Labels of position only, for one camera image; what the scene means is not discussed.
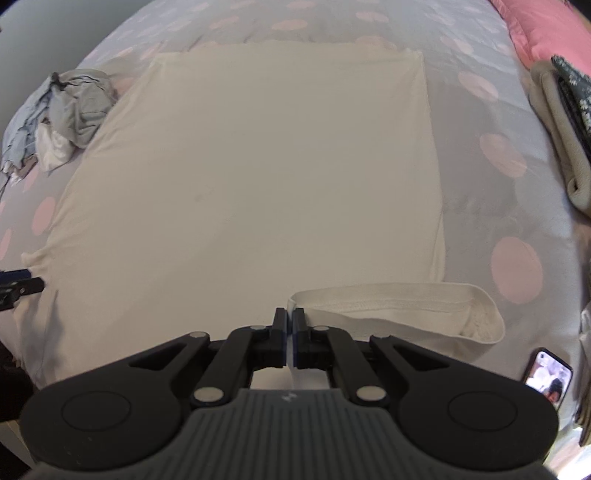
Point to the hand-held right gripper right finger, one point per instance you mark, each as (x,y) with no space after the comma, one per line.
(298,339)

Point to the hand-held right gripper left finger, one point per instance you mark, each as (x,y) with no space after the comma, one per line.
(281,337)

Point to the pink pillow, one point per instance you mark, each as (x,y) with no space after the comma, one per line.
(545,27)

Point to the smartphone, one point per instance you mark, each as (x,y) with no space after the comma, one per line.
(548,376)

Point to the grey crumpled garment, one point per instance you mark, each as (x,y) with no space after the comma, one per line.
(81,106)

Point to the polka dot bed sheet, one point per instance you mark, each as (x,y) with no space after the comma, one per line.
(489,184)

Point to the white satin garment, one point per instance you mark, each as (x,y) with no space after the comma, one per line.
(53,147)

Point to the light blue crumpled garment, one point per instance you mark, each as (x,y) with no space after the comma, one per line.
(21,134)

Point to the cream white t-shirt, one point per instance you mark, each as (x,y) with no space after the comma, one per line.
(254,161)

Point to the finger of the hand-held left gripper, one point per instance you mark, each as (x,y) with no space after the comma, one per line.
(14,276)
(23,287)

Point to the dark floral folded garment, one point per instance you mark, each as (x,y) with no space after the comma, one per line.
(577,92)

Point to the taupe folded garment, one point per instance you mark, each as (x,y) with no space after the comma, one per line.
(561,138)

